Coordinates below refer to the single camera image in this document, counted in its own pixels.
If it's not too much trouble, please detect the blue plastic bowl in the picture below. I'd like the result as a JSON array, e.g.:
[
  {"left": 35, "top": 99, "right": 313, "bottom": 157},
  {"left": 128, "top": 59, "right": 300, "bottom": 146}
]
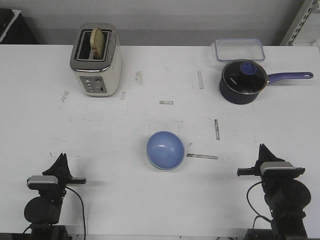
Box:
[{"left": 146, "top": 131, "right": 185, "bottom": 155}]

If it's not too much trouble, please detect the white metal shelf rail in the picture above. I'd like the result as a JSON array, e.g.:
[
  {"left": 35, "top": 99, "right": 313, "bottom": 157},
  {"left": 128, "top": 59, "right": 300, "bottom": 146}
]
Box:
[{"left": 279, "top": 0, "right": 320, "bottom": 48}]

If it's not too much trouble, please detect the clear plastic food container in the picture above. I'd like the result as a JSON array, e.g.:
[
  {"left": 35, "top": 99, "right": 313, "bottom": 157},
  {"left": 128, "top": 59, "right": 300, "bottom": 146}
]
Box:
[{"left": 211, "top": 38, "right": 265, "bottom": 62}]

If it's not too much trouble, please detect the dark blue saucepan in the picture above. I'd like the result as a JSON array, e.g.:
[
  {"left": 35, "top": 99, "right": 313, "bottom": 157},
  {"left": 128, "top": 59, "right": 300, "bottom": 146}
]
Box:
[{"left": 219, "top": 72, "right": 314, "bottom": 105}]

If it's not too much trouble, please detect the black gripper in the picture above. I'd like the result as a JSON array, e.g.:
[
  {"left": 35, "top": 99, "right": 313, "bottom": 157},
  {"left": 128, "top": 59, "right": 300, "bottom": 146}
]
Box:
[
  {"left": 42, "top": 153, "right": 87, "bottom": 193},
  {"left": 237, "top": 143, "right": 305, "bottom": 180}
]

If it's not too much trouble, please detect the glass saucepan lid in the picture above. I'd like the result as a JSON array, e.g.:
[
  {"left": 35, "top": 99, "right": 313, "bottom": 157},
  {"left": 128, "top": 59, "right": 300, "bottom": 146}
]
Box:
[{"left": 222, "top": 59, "right": 268, "bottom": 95}]

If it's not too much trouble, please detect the green plastic bowl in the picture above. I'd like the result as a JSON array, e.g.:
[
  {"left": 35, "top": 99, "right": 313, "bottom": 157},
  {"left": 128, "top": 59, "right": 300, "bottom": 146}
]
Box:
[{"left": 146, "top": 150, "right": 185, "bottom": 170}]

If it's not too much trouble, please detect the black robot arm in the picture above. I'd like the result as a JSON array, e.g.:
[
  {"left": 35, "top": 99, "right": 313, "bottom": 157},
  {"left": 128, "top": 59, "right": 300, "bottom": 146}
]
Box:
[
  {"left": 237, "top": 143, "right": 311, "bottom": 240},
  {"left": 24, "top": 153, "right": 87, "bottom": 240}
]

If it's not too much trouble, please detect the cream two-slot toaster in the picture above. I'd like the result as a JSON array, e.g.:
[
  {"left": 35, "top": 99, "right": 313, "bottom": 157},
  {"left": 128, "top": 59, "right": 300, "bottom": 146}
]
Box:
[{"left": 69, "top": 22, "right": 122, "bottom": 97}]

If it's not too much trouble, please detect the toast slice in toaster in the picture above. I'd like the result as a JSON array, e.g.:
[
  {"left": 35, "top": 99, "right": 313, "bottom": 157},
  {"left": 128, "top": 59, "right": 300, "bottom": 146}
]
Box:
[{"left": 90, "top": 28, "right": 105, "bottom": 60}]

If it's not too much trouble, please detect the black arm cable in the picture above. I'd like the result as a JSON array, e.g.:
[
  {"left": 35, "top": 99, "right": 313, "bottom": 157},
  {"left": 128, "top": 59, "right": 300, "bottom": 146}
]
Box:
[
  {"left": 246, "top": 181, "right": 273, "bottom": 231},
  {"left": 65, "top": 186, "right": 87, "bottom": 238}
]

